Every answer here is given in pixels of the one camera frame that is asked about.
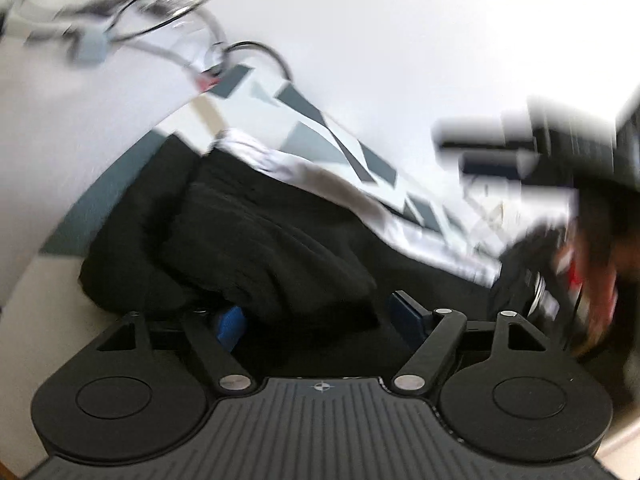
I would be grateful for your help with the patterned tablecloth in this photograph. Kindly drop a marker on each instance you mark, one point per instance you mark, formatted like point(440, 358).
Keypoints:
point(320, 135)

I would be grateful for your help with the black garment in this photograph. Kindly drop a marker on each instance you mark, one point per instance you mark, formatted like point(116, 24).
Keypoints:
point(250, 240)

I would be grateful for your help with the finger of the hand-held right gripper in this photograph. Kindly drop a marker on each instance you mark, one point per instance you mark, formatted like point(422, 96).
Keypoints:
point(485, 135)
point(492, 166)

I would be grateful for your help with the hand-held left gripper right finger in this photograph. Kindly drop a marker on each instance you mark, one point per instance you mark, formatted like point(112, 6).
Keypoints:
point(407, 317)

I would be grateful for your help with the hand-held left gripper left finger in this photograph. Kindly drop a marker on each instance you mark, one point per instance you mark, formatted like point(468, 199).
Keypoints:
point(231, 325)

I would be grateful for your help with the grey adapter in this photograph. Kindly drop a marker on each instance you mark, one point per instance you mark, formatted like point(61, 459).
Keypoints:
point(92, 46)

